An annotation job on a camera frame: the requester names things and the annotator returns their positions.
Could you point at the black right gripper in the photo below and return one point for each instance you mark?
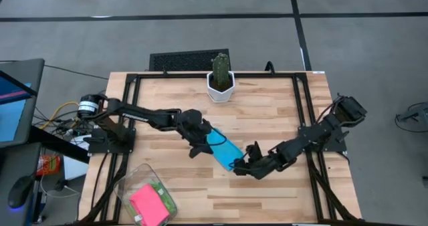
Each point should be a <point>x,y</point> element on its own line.
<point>264,166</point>

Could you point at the computer monitor with blue screen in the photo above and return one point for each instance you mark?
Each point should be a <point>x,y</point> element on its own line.
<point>16,102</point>

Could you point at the bright green microfiber towel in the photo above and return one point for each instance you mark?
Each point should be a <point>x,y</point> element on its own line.
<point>165,194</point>

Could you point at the white box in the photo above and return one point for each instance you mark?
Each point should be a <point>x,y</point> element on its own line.
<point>75,166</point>

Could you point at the dark grey desk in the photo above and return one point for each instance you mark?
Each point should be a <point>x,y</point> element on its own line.
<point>16,166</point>

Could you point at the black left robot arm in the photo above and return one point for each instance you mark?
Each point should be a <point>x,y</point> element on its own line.
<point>133,114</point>

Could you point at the white hexagonal plant pot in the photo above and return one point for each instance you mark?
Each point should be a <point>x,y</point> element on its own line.
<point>217,97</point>

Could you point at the orange snack packet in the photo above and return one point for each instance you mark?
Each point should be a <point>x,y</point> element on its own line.
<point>48,164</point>

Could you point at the green cactus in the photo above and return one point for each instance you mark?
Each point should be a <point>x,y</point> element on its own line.
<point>220,69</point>

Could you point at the black computer mouse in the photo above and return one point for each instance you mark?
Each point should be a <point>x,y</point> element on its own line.
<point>20,192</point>

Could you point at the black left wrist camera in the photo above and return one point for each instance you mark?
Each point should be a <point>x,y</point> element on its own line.
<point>200,151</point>

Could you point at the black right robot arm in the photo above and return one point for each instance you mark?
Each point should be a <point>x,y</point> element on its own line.
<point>317,132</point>

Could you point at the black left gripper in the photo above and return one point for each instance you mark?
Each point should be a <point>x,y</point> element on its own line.
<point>194,125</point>

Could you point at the blue microfiber towel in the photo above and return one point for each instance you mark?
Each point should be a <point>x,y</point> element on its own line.
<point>227,150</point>

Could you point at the black diagonal beam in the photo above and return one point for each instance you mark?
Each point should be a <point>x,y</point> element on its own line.
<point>57,142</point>

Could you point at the black floor stand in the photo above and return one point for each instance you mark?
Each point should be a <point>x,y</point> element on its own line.
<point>414,117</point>

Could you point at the pink microfiber towel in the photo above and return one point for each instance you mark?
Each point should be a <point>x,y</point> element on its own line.
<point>148,204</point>

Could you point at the clear plastic bin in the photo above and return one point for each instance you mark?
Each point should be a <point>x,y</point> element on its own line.
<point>127,182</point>

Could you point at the black perforated floor mat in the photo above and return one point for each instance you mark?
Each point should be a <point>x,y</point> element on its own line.
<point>184,60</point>

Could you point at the black aluminium table frame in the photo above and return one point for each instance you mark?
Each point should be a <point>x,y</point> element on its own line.
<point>187,75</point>

